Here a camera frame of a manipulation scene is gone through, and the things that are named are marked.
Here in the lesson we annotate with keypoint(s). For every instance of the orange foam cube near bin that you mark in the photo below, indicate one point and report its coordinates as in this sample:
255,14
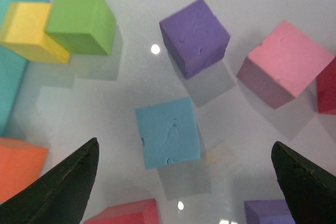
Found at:
21,165

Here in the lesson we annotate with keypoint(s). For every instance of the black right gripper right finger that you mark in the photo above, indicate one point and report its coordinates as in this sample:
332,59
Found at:
309,190

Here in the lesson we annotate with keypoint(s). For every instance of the purple foam cube far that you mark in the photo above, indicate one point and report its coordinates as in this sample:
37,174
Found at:
194,38

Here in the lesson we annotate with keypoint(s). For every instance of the green foam cube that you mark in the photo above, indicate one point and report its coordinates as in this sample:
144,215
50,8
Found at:
82,26

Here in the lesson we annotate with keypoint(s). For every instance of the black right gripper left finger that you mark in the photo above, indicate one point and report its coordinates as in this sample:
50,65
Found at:
59,196

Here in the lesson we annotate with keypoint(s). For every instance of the turquoise plastic bin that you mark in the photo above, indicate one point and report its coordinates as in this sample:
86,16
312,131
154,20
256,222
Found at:
13,67

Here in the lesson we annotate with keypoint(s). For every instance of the red foam cube front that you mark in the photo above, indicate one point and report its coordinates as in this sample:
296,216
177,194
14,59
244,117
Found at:
143,211

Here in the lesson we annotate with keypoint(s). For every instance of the pink foam cube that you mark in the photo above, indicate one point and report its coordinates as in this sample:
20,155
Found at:
283,65

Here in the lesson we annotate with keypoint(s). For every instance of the dark red foam cube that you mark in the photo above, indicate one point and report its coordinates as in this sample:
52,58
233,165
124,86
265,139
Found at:
326,89

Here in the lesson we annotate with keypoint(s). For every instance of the yellow foam cube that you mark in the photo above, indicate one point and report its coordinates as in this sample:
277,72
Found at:
23,31

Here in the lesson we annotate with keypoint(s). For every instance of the purple foam cube near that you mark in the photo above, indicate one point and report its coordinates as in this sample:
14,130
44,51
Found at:
267,211

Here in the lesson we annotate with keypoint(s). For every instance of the light blue cube centre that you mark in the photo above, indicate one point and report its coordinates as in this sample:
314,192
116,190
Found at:
168,132

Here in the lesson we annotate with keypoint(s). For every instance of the purple foam cube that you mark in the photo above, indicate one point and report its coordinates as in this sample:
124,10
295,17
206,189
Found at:
267,211
194,38

